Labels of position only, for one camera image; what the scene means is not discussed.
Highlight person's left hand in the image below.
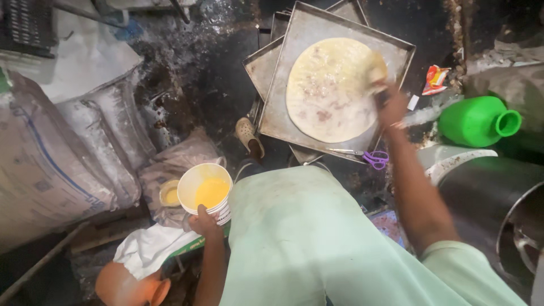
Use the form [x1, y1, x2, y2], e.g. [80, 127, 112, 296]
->
[187, 204, 225, 239]

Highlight person's right hand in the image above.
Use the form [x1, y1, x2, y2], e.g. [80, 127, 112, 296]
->
[374, 82, 410, 129]

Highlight pastry brush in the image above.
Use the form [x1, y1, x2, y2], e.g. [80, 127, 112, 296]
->
[366, 51, 390, 99]

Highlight white plastic bucket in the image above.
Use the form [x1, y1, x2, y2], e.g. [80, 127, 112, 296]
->
[177, 163, 234, 226]

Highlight round flat dough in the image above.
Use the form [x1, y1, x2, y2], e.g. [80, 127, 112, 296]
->
[286, 37, 388, 144]

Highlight red snack wrapper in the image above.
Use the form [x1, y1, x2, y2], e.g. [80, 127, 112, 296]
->
[422, 65, 451, 96]

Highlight green plastic jug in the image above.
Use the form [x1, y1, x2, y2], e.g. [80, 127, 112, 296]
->
[438, 95, 523, 148]

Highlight white rimmed basin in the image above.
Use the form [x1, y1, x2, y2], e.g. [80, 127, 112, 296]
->
[416, 144, 499, 188]

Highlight large square metal tray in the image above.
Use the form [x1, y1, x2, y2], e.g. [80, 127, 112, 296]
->
[257, 1, 417, 165]

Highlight large steel mixing pot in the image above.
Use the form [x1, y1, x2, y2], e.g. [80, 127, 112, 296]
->
[437, 156, 544, 300]

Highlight beige clog shoe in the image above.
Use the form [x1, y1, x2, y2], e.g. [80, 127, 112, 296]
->
[235, 117, 266, 160]

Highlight pale green apron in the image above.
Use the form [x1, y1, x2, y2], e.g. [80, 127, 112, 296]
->
[218, 165, 528, 306]

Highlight yellow egg wash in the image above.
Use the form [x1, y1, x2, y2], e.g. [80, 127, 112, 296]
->
[195, 177, 231, 209]

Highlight crumpled grey plastic bag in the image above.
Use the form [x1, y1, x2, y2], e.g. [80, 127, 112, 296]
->
[138, 127, 227, 229]

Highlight small yellow cup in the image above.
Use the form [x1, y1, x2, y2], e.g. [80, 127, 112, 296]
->
[159, 179, 182, 208]

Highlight green board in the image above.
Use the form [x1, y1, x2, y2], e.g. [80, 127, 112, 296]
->
[165, 221, 233, 261]

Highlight dusty white flour sack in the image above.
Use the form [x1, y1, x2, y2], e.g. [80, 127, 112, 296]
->
[40, 55, 157, 210]

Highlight white cloth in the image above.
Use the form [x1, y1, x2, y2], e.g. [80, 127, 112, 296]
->
[112, 223, 203, 281]

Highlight orange clay pot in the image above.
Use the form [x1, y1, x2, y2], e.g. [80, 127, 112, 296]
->
[94, 261, 172, 306]

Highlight large blue striped flour sack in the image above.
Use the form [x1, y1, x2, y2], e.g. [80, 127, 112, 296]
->
[0, 70, 119, 256]

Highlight black plastic crate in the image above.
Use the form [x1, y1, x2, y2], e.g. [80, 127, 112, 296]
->
[0, 0, 59, 59]

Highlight metal rod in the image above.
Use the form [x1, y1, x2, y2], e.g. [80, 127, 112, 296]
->
[0, 220, 91, 305]

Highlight purple handled scissors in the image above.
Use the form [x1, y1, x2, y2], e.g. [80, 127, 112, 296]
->
[327, 147, 390, 171]

